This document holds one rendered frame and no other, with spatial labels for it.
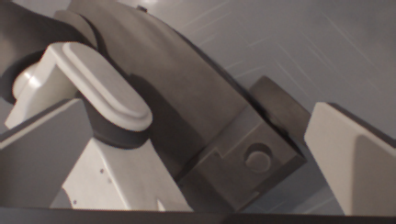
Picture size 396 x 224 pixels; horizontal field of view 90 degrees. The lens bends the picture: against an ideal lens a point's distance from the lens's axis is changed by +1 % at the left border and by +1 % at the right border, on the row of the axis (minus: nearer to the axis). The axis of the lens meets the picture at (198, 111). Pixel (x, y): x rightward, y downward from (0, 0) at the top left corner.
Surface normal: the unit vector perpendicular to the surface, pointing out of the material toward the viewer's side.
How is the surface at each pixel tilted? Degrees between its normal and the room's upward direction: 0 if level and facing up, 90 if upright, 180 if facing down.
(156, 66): 0
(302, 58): 0
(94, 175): 17
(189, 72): 0
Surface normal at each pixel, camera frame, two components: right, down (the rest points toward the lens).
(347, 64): -0.29, 0.12
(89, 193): -0.48, -0.10
